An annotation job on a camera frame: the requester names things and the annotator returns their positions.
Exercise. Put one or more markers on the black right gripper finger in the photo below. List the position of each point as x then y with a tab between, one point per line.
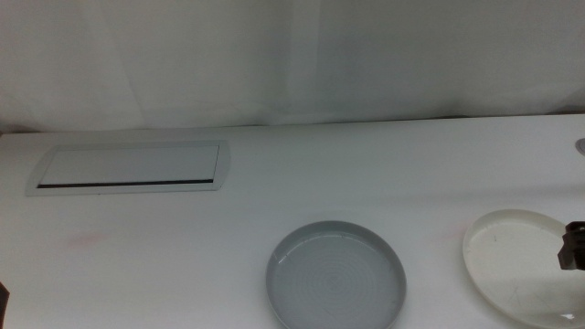
573	251

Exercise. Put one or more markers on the grey shallow bowl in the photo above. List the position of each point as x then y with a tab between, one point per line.
336	283

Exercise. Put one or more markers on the cream shallow bowl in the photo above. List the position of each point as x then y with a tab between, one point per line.
512	265

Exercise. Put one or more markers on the white backdrop curtain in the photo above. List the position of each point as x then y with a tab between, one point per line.
320	55

